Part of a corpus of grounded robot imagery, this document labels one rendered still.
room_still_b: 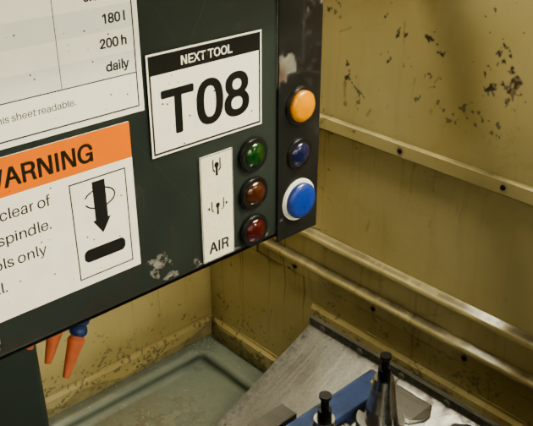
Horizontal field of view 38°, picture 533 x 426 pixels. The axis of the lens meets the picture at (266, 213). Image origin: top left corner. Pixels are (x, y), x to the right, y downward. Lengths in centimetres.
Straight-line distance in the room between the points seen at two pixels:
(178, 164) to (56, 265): 11
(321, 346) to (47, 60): 143
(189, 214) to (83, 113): 12
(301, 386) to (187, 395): 42
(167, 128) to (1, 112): 12
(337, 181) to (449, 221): 28
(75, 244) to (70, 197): 3
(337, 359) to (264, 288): 30
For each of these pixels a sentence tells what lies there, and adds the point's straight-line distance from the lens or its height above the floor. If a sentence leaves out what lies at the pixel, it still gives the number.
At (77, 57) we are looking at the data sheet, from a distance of 48.
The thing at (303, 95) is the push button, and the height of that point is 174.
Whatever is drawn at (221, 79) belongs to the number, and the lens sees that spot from 54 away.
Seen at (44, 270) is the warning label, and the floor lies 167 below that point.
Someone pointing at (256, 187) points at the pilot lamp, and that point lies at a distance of 59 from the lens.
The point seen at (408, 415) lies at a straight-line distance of 109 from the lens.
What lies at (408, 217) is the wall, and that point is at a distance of 154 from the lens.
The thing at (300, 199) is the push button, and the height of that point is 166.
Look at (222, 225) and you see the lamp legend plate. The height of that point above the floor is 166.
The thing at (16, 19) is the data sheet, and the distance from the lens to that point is 45.
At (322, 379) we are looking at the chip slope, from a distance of 177.
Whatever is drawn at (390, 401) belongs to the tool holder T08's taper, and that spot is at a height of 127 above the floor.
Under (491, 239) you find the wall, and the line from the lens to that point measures 144.
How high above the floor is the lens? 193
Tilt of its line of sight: 27 degrees down
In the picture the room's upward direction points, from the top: straight up
